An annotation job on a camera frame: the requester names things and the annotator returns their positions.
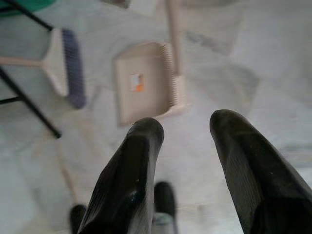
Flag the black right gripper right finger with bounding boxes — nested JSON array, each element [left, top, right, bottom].
[[209, 109, 312, 234]]

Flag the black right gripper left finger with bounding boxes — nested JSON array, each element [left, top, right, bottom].
[[77, 117, 164, 234]]

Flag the beige long-handled dustpan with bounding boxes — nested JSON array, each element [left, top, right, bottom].
[[112, 0, 189, 126]]

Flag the beige broom blue bristles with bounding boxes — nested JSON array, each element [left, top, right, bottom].
[[0, 27, 87, 109]]

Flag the black robot right foot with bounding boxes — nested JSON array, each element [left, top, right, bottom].
[[154, 181, 176, 234]]

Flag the black robot foot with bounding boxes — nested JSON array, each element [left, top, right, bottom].
[[70, 204, 87, 234], [154, 181, 176, 234]]

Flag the black robot left foot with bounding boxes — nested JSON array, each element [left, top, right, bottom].
[[70, 204, 87, 234]]

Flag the black folding chair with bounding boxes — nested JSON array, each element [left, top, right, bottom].
[[0, 0, 62, 139]]

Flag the green plastic bin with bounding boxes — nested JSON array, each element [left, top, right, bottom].
[[0, 0, 58, 18]]

